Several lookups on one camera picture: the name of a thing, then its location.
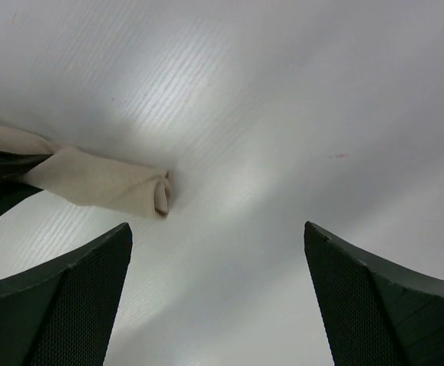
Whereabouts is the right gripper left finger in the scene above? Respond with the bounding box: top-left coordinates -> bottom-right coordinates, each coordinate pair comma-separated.
0,223 -> 133,365

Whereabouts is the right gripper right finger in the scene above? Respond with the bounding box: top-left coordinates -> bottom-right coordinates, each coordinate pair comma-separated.
304,222 -> 444,366

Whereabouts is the beige cloth napkin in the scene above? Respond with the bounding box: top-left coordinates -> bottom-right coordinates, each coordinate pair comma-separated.
0,125 -> 171,219

